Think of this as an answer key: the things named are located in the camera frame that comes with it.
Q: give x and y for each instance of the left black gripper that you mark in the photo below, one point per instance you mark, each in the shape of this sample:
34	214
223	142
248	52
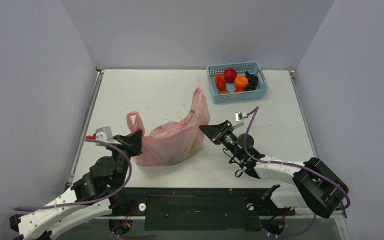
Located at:
132	142

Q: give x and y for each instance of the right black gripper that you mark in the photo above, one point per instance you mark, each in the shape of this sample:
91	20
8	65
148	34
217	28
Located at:
220	133

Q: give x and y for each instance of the pink plastic bag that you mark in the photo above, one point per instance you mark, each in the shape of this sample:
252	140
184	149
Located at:
174	141

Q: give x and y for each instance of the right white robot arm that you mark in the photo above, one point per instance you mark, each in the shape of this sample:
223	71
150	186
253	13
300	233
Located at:
310	184

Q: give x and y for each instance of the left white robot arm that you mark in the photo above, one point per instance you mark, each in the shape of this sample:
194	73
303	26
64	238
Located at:
99	192

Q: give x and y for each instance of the small orange fake fruit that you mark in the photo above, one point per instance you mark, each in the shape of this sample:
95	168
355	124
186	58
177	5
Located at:
221	92

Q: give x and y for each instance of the small red fake fruit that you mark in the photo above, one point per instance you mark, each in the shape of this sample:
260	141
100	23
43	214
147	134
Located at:
238	90

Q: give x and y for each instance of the red fake mango slice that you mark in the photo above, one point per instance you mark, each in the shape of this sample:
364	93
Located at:
220	82

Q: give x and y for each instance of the red fake apple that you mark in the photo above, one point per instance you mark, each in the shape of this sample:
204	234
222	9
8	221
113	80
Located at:
230	75

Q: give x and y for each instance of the black fake grapes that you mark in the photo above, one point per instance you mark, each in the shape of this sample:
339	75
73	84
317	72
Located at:
253	81

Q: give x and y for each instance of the blue plastic basket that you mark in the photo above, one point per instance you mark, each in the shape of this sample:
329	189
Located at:
252	67

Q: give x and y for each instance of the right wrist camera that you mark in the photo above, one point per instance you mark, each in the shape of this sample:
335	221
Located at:
239	119

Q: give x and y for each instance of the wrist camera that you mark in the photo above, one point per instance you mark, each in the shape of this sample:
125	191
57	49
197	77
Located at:
239	119
103	134

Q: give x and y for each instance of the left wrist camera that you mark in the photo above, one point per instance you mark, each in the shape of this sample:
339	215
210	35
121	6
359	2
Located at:
103	134

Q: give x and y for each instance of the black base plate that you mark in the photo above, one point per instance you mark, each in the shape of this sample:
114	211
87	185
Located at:
198	209

